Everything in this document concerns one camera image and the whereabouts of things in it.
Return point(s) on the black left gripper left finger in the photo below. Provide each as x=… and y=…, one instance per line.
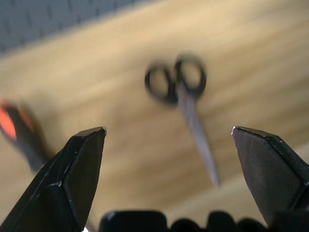
x=60, y=183

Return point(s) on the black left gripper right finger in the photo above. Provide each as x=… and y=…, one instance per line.
x=270, y=174

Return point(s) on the grey perforated pegboard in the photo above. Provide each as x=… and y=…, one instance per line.
x=48, y=19

